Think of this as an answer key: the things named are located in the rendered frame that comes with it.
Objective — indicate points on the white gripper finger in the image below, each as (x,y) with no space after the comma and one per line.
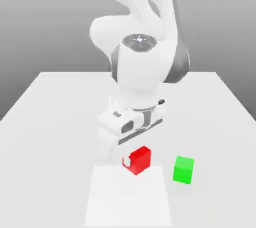
(126,160)

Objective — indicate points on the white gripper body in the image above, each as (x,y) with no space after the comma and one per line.
(140,131)

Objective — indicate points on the small red cube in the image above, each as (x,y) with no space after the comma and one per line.
(141,160)

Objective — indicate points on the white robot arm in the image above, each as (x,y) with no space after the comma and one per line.
(138,75)

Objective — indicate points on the small green cube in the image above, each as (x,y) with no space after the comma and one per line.
(183,169)

